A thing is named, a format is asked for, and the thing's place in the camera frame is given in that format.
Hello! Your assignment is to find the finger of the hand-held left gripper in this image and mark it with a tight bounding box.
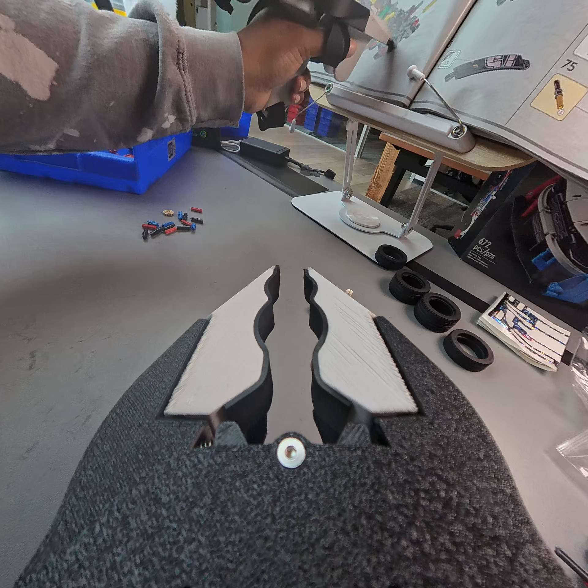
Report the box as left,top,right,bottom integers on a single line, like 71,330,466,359
362,16,397,52

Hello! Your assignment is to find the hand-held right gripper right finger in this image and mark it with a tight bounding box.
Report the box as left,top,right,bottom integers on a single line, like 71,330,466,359
303,267,420,445

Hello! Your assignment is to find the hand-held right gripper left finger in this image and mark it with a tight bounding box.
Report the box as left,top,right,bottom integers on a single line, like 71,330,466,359
164,265,281,445

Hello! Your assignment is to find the toy instruction booklet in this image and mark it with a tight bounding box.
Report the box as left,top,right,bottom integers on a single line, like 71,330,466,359
307,0,588,183

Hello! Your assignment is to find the blue plastic parts bin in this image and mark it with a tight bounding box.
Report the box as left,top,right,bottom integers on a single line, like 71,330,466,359
0,130,194,194
220,111,254,141

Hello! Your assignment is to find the person's left forearm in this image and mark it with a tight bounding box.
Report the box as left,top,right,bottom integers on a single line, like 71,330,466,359
0,0,245,154

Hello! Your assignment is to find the grey desk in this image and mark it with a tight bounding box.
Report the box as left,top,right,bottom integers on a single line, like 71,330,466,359
0,147,588,588

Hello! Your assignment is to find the person's left hand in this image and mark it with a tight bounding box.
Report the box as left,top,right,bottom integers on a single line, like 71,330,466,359
238,18,359,115

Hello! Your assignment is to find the stack of red blue bins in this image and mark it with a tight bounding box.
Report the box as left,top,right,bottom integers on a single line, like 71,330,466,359
294,96,346,138

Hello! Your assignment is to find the wooden side table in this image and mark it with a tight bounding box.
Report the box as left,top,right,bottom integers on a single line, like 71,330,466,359
365,132,492,204

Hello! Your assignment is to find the pile of small connector pins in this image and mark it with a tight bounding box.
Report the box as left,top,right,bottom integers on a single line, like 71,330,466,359
141,207,205,241

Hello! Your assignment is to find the black power adapter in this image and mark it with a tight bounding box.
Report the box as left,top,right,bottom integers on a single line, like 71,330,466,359
239,136,291,167

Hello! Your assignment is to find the white metal book stand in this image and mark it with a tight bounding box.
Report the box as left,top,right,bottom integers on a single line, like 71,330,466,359
291,83,477,262

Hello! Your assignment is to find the toy sticker sheet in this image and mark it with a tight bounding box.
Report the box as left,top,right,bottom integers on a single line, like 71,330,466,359
476,291,571,372

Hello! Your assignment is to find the black toy set box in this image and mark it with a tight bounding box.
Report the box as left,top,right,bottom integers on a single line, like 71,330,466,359
448,161,588,319

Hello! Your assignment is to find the clear plastic bag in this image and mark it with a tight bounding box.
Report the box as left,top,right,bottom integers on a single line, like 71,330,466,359
555,328,588,481

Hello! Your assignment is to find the black adapter cable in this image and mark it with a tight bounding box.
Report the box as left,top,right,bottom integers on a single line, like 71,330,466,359
285,155,338,181

